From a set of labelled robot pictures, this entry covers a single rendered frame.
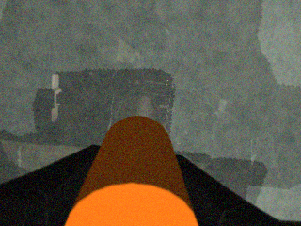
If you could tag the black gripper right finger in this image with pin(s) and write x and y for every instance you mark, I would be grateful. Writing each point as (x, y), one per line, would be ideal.
(216, 205)

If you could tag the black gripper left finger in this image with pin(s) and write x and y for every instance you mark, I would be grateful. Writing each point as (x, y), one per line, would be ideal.
(46, 196)

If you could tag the orange knob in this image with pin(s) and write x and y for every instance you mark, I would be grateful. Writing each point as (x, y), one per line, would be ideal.
(134, 180)

